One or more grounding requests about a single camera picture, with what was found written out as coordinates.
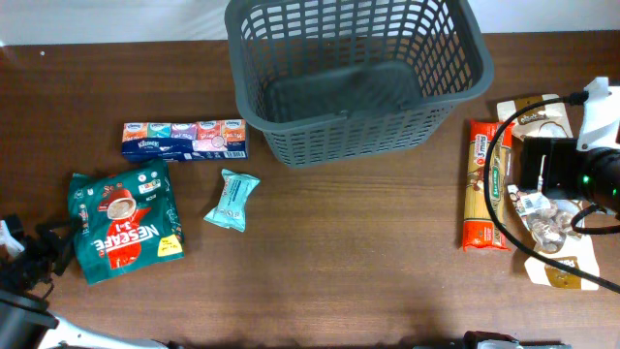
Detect green Nescafe coffee bag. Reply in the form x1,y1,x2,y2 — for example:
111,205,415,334
68,160,184,286

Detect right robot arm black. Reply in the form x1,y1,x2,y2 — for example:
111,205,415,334
518,77,619,212

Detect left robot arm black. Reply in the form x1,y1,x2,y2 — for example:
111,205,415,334
1,214,176,349

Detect orange San Remo spaghetti pack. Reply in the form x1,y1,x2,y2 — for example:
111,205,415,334
461,118,514,252

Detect mint toilet wipes pack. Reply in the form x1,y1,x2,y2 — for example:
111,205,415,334
203,169,261,233

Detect beige snack pouch upper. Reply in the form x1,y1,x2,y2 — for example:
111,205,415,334
496,94,574,141

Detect beige snack pouch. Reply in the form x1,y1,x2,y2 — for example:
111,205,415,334
496,94,574,141
508,184,600,291

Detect beige snack pouch lower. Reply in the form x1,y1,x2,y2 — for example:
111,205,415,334
508,184,600,291

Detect dark device bottom edge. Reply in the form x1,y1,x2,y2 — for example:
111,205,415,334
463,332,573,349

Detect blue Kleenex tissue multipack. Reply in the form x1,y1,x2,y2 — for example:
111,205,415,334
122,119,249,162

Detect grey plastic lattice basket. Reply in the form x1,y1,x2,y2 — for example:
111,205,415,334
225,0,494,168

